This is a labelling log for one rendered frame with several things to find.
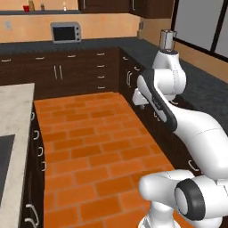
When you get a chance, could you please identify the black hob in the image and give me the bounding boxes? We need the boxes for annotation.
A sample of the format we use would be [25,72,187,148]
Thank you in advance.
[0,134,16,208]

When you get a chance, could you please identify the silver cabinet door handle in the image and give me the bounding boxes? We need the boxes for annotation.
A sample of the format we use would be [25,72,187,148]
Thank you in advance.
[126,70,133,89]

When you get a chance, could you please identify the silver toaster oven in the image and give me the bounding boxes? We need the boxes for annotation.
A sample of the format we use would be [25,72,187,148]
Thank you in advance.
[50,20,83,45]

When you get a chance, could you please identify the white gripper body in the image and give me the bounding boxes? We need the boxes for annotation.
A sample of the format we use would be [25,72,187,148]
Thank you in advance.
[132,88,151,108]

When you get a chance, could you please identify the dark wall shelf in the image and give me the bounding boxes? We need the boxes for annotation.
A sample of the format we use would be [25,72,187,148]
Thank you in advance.
[0,9,83,16]

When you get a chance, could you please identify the black framed window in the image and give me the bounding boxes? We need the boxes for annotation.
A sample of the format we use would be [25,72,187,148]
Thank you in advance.
[171,0,228,60]

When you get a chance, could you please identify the dark wood side cabinets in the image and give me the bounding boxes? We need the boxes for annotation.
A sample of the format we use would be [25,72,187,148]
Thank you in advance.
[118,48,212,180]

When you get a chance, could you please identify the dark wood base cabinets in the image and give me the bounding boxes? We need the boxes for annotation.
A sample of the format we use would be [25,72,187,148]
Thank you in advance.
[0,47,120,101]

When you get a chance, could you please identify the dark wood island cabinets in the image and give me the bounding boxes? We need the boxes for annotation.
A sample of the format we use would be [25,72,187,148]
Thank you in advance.
[18,103,48,228]

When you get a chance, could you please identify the dark wood wall cabinets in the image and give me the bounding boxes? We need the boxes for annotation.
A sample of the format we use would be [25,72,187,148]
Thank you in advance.
[77,0,175,20]

